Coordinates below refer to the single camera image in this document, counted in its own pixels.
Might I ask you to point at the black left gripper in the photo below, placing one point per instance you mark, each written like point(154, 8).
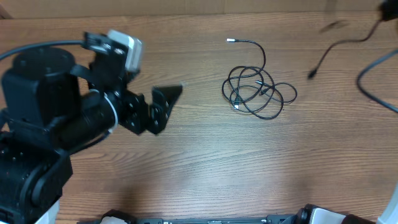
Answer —
point(158, 114)

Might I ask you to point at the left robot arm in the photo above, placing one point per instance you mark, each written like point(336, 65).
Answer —
point(56, 108)

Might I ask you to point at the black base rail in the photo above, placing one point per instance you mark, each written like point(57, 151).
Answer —
point(309, 214)

